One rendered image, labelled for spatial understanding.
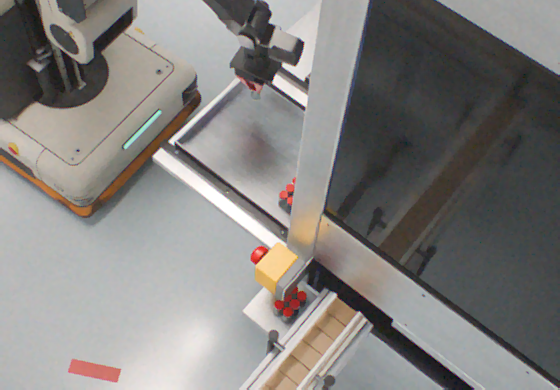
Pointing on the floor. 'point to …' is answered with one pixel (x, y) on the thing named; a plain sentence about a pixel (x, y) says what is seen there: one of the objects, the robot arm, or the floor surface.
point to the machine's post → (328, 100)
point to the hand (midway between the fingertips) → (255, 87)
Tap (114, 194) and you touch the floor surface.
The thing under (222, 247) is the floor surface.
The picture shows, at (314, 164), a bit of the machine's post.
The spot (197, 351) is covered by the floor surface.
